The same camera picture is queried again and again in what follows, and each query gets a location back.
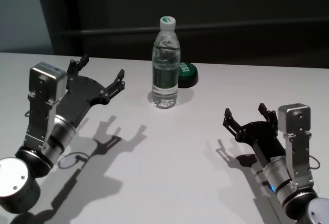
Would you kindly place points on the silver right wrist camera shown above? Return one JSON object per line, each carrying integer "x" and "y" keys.
{"x": 295, "y": 121}

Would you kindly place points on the grey horizontal rail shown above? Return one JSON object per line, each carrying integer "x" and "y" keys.
{"x": 231, "y": 30}

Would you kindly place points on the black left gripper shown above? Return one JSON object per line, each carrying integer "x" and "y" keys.
{"x": 79, "y": 95}

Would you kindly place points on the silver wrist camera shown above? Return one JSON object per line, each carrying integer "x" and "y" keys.
{"x": 43, "y": 85}
{"x": 295, "y": 121}

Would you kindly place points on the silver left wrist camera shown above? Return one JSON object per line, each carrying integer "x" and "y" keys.
{"x": 43, "y": 85}

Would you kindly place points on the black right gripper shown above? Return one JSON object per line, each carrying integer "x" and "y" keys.
{"x": 262, "y": 136}

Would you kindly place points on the green black push button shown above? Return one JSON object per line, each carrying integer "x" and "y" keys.
{"x": 189, "y": 76}

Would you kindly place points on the clear water bottle green label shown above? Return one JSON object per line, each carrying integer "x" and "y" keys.
{"x": 164, "y": 80}

